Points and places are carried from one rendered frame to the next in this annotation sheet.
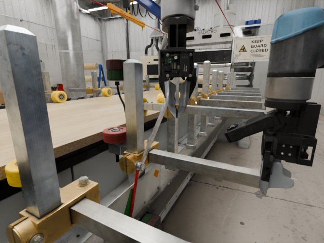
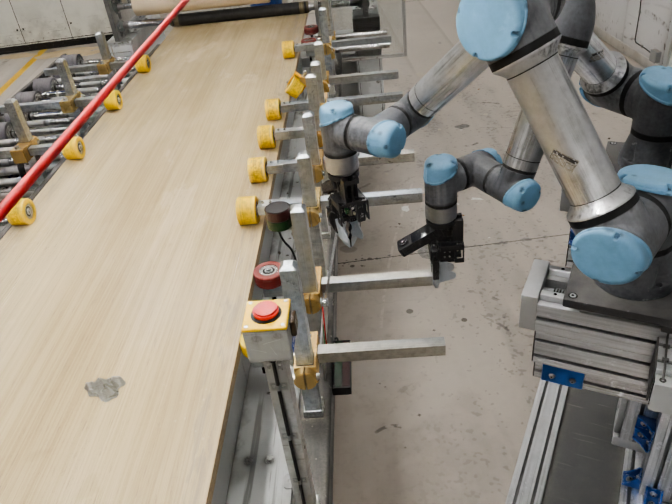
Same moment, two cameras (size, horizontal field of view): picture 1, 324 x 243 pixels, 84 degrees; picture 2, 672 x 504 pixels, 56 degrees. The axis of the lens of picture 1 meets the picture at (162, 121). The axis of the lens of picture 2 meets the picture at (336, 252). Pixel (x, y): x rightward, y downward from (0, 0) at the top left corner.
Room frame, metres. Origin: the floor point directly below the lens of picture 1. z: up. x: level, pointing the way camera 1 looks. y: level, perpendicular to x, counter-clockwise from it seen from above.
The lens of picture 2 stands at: (-0.72, 0.48, 1.84)
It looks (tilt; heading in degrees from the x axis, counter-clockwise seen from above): 35 degrees down; 338
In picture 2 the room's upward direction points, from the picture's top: 7 degrees counter-clockwise
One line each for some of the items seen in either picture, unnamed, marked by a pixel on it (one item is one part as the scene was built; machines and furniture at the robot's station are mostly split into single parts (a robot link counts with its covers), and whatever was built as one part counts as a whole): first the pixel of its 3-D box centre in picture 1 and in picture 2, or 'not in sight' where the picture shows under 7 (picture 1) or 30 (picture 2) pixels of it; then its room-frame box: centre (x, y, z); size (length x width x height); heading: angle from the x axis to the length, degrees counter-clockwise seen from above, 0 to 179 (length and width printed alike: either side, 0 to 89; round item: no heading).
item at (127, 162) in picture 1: (140, 155); (310, 290); (0.49, 0.06, 0.85); 0.13 x 0.06 x 0.05; 153
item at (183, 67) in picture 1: (177, 52); (347, 195); (0.43, -0.03, 1.12); 0.09 x 0.08 x 0.12; 173
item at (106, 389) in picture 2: not in sight; (103, 383); (0.36, 0.59, 0.91); 0.09 x 0.07 x 0.02; 41
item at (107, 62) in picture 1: (117, 65); (277, 211); (0.49, 0.11, 1.10); 0.06 x 0.06 x 0.02
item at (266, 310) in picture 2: not in sight; (265, 312); (0.02, 0.31, 1.22); 0.04 x 0.04 x 0.02
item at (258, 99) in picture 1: (216, 97); (335, 128); (1.14, -0.34, 0.95); 0.50 x 0.04 x 0.04; 63
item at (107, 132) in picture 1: (116, 145); (271, 286); (0.55, 0.15, 0.85); 0.08 x 0.08 x 0.11
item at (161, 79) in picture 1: (168, 80); (337, 215); (0.45, -0.02, 1.06); 0.05 x 0.02 x 0.09; 83
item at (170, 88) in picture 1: (170, 100); (345, 235); (0.43, -0.02, 1.02); 0.06 x 0.03 x 0.09; 173
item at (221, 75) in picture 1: (219, 99); (324, 99); (1.58, -0.50, 0.88); 0.03 x 0.03 x 0.48; 63
